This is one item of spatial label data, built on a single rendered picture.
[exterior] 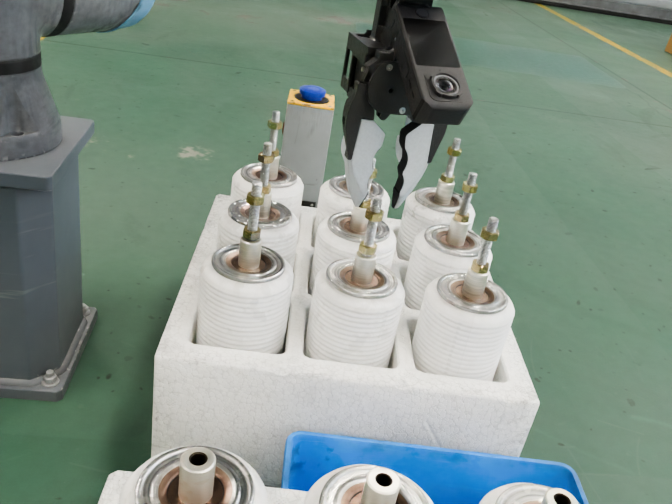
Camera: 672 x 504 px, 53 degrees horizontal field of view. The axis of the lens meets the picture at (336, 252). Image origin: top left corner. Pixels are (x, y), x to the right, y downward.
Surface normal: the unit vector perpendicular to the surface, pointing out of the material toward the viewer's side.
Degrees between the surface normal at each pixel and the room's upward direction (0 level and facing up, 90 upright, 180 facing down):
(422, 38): 31
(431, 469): 88
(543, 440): 0
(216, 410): 90
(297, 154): 90
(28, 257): 90
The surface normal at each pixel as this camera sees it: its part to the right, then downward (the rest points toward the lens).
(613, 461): 0.15, -0.87
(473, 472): 0.00, 0.45
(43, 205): 0.74, 0.42
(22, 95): 0.84, 0.08
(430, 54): 0.25, -0.48
